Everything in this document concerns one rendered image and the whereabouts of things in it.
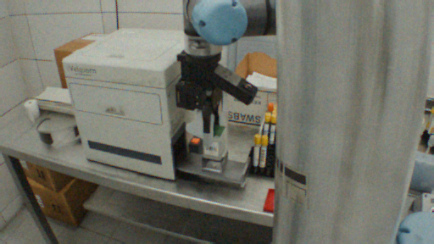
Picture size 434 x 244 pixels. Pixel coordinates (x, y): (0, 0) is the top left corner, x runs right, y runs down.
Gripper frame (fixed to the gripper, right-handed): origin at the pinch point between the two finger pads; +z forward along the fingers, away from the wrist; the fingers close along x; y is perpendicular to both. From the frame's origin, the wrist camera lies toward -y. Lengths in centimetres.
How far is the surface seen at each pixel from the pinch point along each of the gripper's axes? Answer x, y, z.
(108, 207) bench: -27, 64, 73
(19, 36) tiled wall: -60, 134, -1
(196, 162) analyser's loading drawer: 0.0, 4.8, 8.4
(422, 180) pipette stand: -7, -52, 8
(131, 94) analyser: 4.4, 17.3, -10.7
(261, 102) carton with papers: -24.9, -6.6, 3.0
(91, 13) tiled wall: -60, 78, -13
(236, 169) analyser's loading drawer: -0.1, -5.3, 8.4
